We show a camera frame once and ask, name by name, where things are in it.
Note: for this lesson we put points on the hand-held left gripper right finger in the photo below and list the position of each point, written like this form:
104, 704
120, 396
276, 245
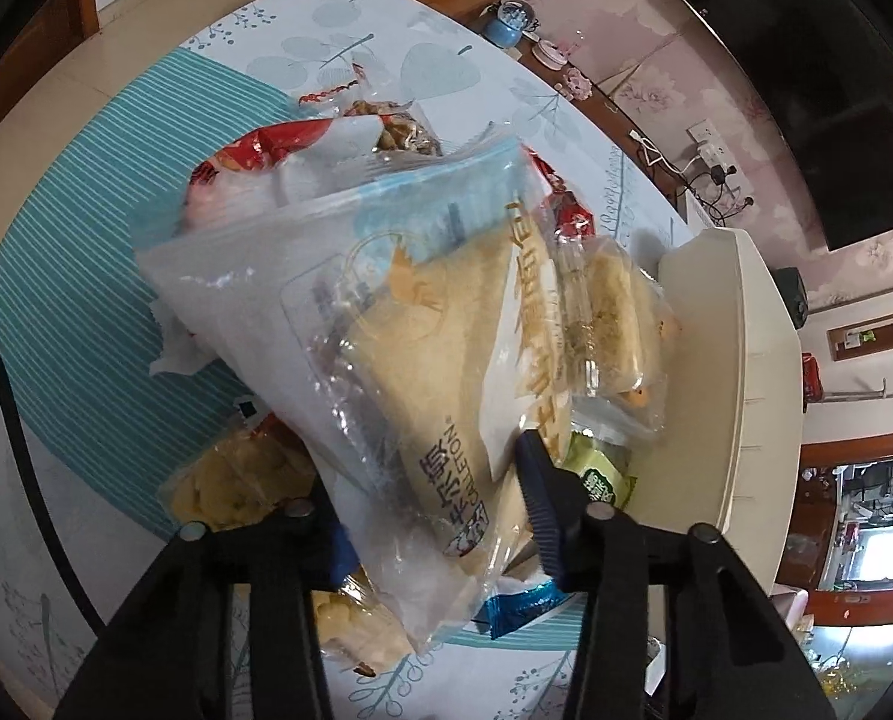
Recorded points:
540, 495

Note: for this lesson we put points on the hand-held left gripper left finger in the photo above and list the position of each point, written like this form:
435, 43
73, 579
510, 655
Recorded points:
326, 562

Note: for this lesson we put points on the cream plastic bin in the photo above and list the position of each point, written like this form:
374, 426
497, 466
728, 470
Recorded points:
724, 405

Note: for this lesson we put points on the clear sandwich bread packet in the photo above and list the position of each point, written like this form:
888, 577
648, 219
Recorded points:
416, 315

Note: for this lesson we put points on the clear walnut date packet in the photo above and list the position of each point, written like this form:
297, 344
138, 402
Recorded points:
394, 131

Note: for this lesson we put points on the small green snack packet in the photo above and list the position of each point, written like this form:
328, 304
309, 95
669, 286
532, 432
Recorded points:
604, 480

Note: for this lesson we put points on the small blue snack packet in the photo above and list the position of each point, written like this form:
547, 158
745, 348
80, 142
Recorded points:
525, 607

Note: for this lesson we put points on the yellow puff snack packet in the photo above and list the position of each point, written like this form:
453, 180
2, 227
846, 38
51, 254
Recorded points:
229, 480

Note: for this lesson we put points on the pale yellow cracker packet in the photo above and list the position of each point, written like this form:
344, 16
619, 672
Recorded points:
615, 307

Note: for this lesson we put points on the white crinkle-edged wrapper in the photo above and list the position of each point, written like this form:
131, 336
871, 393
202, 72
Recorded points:
180, 349

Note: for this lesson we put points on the small red snack packet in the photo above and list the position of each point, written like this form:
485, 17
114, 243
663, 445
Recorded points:
566, 214

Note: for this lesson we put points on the dark speaker box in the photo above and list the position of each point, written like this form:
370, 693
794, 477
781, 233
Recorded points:
791, 296

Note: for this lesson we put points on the red and white snack packet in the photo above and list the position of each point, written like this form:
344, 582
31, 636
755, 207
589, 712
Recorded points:
244, 157

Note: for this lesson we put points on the pink toy figure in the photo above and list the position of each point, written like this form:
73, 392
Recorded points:
578, 82

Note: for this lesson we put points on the blue snow globe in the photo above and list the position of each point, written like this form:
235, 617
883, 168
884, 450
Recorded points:
506, 28

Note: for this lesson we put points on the metal wall bracket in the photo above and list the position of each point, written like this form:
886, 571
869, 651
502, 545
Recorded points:
866, 394

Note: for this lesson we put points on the wooden wall niche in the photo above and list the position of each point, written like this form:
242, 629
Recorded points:
874, 337

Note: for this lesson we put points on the white wall socket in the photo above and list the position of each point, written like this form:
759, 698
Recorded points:
705, 136

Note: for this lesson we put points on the black wall television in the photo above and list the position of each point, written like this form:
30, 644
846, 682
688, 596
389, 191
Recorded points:
814, 90

